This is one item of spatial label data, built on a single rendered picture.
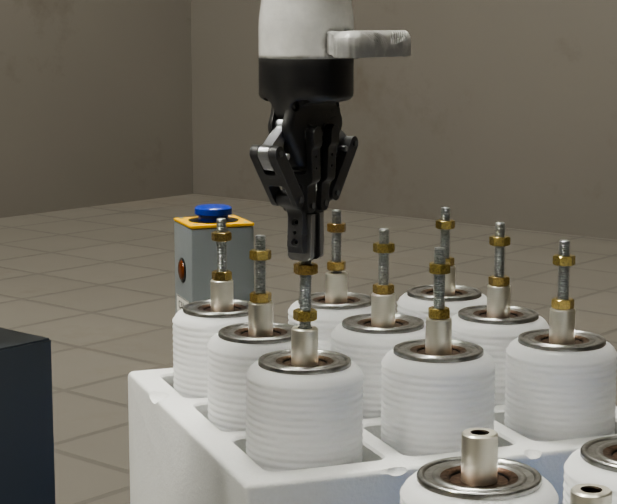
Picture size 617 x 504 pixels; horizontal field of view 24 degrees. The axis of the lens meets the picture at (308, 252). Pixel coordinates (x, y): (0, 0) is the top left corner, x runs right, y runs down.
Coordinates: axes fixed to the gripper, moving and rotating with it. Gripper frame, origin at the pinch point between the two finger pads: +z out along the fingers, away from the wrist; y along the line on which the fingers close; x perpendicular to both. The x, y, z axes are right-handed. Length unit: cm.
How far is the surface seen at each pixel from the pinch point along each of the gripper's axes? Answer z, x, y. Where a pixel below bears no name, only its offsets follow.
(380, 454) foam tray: 17.7, 6.0, -1.9
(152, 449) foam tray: 23.0, -21.3, -6.9
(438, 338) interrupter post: 9.1, 7.8, -8.4
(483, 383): 12.4, 11.9, -8.5
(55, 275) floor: 36, -142, -128
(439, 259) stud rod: 2.5, 7.5, -8.9
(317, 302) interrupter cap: 10.3, -12.0, -21.3
